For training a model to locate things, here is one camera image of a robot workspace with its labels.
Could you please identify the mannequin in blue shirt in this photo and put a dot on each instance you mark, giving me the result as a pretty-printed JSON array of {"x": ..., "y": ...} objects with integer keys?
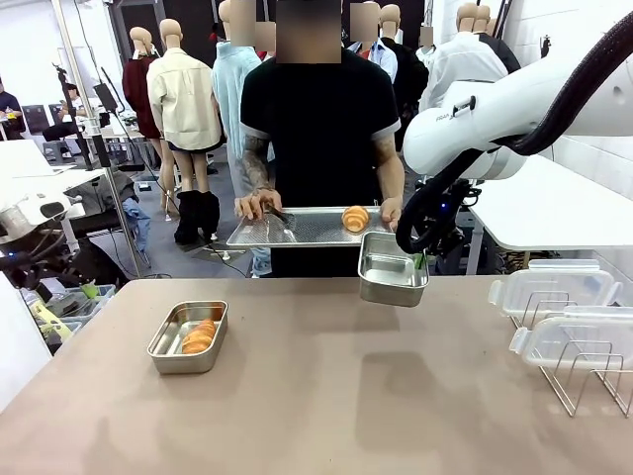
[{"x": 383, "y": 57}]

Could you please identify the white power strip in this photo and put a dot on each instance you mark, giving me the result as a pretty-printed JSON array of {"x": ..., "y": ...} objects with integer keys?
[{"x": 225, "y": 255}]

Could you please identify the seated person in white shirt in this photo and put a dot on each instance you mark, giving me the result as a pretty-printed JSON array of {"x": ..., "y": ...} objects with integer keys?
[{"x": 74, "y": 106}]

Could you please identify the mannequin in black coat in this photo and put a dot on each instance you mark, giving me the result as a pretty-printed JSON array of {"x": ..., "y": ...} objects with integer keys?
[{"x": 410, "y": 74}]

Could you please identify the white desk with papers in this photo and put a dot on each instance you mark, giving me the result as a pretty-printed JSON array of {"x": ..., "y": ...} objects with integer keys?
[{"x": 29, "y": 163}]

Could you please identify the person's left hand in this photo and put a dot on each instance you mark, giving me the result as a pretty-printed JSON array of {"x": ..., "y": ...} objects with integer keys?
[{"x": 391, "y": 210}]

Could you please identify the perforated metal baking tray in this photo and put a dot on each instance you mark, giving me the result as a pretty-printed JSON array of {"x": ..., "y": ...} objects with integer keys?
[{"x": 316, "y": 230}]

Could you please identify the mannequin in red jacket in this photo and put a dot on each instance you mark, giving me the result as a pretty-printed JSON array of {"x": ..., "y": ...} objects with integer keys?
[{"x": 267, "y": 55}]

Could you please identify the black device on stand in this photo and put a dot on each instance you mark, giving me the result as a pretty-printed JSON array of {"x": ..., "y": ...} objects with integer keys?
[{"x": 105, "y": 96}]

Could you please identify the person's right hand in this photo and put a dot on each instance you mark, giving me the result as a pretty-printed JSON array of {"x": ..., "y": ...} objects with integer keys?
[{"x": 259, "y": 204}]

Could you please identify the person's left forearm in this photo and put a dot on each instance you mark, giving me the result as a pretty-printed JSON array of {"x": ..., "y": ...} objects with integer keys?
[{"x": 390, "y": 173}]

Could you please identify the seated person in dark shirt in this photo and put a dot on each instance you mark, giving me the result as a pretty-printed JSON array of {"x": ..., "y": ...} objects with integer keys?
[{"x": 10, "y": 106}]

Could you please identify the blue denim cloth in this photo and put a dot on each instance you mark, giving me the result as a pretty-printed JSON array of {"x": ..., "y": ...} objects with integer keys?
[{"x": 138, "y": 222}]

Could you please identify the white side table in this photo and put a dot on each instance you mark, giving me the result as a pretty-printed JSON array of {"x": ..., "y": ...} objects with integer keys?
[{"x": 544, "y": 213}]

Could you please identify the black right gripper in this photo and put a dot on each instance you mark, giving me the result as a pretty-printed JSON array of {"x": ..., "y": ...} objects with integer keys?
[{"x": 452, "y": 222}]

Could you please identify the black stand by white wall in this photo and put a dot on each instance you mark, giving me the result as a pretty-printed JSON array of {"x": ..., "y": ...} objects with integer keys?
[{"x": 545, "y": 47}]

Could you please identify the person in black t-shirt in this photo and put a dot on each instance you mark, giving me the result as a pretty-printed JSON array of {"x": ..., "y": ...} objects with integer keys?
[{"x": 321, "y": 123}]

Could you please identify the mannequin in cream jacket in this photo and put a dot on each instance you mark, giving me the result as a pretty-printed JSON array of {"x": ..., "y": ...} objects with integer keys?
[{"x": 183, "y": 99}]

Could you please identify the golden croissant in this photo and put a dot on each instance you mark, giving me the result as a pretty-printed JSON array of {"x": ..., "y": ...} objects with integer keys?
[
  {"x": 198, "y": 339},
  {"x": 355, "y": 220}
]

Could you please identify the mannequin in black jacket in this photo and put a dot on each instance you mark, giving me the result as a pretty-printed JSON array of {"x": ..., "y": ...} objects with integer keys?
[{"x": 507, "y": 54}]

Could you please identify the slanted silver metal pole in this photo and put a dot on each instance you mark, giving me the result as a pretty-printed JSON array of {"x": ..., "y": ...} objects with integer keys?
[{"x": 73, "y": 49}]

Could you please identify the clear plastic clip lid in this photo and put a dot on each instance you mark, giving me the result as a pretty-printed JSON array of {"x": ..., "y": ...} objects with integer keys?
[
  {"x": 554, "y": 282},
  {"x": 583, "y": 336}
]

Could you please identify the clear plastic storage bins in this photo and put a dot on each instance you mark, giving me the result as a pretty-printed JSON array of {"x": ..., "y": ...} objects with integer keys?
[{"x": 101, "y": 294}]

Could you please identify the black tripod with clamp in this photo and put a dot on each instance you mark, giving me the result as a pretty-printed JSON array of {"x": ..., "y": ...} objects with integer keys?
[{"x": 74, "y": 119}]

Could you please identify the tattooed right forearm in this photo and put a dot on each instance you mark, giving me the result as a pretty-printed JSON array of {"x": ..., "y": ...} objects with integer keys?
[{"x": 257, "y": 170}]

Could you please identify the metal serving tongs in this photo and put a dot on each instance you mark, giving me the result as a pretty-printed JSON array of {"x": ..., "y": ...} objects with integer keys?
[{"x": 284, "y": 222}]

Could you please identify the mannequin in white shirt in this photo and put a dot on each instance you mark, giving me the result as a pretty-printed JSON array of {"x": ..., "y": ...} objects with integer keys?
[{"x": 470, "y": 59}]

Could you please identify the rectangular stainless steel container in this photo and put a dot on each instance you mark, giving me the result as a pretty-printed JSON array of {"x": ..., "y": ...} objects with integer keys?
[
  {"x": 183, "y": 363},
  {"x": 390, "y": 294}
]

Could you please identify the mannequin in maroon dress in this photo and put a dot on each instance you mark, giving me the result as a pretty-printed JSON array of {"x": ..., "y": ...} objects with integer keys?
[{"x": 138, "y": 89}]

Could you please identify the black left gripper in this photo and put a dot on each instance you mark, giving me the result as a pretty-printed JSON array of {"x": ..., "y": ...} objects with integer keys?
[{"x": 44, "y": 269}]

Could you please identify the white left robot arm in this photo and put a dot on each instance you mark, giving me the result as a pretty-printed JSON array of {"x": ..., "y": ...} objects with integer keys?
[{"x": 29, "y": 213}]

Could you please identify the mannequin in light blue fleece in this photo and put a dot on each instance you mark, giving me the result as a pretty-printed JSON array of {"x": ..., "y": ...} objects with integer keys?
[{"x": 227, "y": 99}]

